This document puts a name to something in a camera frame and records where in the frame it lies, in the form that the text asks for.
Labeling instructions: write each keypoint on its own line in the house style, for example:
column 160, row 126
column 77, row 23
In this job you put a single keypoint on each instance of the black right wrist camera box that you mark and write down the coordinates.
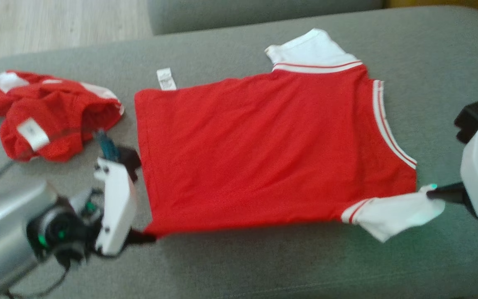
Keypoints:
column 471, row 120

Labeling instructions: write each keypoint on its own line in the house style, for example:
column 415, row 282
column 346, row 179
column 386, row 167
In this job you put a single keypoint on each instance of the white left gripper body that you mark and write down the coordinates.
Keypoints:
column 116, row 203

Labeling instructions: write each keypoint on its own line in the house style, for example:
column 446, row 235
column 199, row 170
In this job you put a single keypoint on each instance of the large grey sofa seat cushion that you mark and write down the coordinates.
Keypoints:
column 264, row 265

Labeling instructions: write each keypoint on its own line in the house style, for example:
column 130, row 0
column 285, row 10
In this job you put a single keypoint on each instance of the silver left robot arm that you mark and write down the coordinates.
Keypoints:
column 2, row 232

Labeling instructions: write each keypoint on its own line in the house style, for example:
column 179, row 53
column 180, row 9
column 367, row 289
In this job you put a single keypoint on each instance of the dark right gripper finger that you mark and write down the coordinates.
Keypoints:
column 450, row 193

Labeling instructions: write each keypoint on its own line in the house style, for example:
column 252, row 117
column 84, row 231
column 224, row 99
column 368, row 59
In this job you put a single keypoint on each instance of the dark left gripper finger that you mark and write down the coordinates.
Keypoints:
column 141, row 238

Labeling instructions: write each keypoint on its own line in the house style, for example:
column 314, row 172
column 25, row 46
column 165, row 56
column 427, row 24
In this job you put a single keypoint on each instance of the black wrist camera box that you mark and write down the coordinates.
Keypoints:
column 130, row 160
column 471, row 120

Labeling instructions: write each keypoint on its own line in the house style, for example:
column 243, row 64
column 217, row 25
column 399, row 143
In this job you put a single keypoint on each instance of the red shirt with white sleeves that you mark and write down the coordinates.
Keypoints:
column 264, row 145

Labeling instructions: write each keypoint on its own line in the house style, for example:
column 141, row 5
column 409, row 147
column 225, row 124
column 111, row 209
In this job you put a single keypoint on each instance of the small grey sofa cushion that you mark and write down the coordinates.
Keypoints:
column 243, row 12

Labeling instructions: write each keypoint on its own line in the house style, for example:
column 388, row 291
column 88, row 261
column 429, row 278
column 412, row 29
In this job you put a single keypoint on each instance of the red shorts with white stripes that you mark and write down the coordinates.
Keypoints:
column 56, row 108

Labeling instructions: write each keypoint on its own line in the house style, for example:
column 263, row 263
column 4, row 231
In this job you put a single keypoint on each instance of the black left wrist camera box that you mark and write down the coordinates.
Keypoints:
column 130, row 160

